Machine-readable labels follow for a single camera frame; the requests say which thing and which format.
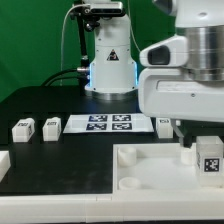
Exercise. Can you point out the white sheet with tags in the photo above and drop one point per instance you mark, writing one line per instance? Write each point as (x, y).
(108, 123)

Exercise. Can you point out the white square tabletop part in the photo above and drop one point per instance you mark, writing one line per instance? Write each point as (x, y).
(155, 167)

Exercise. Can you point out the grey camera on stand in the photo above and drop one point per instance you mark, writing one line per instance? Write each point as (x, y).
(107, 8)

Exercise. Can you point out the white left fence block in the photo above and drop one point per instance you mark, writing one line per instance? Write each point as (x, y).
(5, 163)

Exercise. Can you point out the white front fence wall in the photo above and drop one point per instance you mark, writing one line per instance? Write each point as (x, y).
(146, 206)

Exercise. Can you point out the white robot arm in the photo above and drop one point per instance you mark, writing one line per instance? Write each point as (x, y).
(113, 73)

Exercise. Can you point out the black camera stand pole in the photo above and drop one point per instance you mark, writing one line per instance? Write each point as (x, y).
(76, 14)

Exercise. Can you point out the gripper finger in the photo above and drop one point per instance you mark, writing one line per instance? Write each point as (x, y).
(185, 138)

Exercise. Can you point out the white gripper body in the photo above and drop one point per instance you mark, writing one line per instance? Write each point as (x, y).
(167, 90)

